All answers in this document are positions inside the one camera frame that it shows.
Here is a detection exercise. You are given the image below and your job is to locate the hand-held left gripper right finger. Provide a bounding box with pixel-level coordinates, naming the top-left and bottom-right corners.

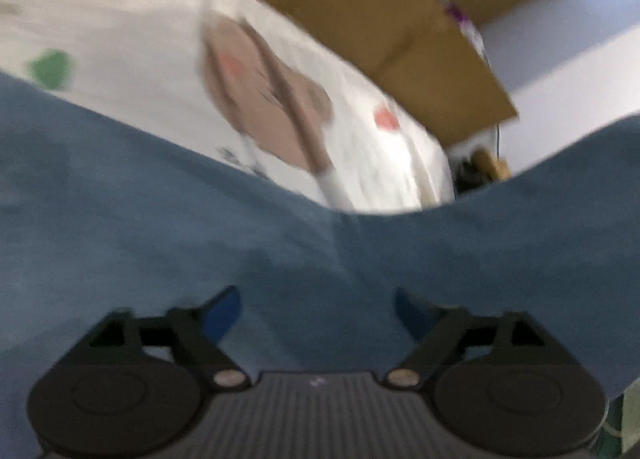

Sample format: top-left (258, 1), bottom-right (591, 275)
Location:
top-left (384, 287), bottom-right (583, 390)

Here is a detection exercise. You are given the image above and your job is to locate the dark patterned knit cloth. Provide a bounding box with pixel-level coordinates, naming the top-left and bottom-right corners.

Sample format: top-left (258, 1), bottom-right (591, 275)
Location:
top-left (455, 156), bottom-right (481, 195)

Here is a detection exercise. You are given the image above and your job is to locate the blue sweater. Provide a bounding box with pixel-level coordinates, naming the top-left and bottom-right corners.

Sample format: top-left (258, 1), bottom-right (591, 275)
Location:
top-left (0, 72), bottom-right (640, 459)

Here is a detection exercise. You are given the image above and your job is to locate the brown cardboard box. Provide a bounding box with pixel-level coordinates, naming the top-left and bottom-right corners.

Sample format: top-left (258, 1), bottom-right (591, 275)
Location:
top-left (155, 0), bottom-right (521, 147)

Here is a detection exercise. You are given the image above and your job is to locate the brown cloth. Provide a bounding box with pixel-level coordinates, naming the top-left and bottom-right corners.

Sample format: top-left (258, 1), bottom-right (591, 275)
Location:
top-left (470, 149), bottom-right (513, 185)

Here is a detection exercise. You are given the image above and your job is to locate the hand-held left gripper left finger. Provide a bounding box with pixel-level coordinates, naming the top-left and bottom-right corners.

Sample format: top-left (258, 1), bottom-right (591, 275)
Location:
top-left (55, 285), bottom-right (244, 390)

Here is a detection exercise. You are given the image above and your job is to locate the purple refill pouch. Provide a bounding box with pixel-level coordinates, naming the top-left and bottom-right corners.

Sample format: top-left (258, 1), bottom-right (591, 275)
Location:
top-left (442, 0), bottom-right (488, 57)

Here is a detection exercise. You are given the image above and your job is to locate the bear printed blanket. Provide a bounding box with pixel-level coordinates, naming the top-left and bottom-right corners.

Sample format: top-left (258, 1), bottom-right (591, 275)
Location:
top-left (0, 0), bottom-right (456, 215)

